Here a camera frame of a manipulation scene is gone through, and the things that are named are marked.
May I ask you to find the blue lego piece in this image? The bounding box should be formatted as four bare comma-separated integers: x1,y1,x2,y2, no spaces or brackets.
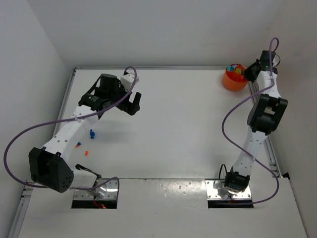
90,129,95,139

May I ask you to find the orange round divided container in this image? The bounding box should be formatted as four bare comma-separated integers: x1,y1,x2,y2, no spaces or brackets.
222,63,248,91

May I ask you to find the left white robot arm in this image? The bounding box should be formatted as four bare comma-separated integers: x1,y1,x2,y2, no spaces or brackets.
28,72,142,193

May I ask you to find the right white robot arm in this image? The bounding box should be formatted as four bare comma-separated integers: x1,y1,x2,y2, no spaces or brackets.
224,51,288,193

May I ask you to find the metal base plate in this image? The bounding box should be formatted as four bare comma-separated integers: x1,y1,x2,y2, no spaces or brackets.
205,179,252,201
73,179,119,201

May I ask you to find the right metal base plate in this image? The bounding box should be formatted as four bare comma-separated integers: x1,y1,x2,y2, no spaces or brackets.
205,179,252,201

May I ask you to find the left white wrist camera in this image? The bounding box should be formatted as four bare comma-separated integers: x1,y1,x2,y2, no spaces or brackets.
120,73,135,91

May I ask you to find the teal lego piece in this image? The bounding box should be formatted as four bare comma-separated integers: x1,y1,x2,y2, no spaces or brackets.
226,64,237,71

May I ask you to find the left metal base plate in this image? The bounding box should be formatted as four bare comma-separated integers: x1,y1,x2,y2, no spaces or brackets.
73,179,119,201

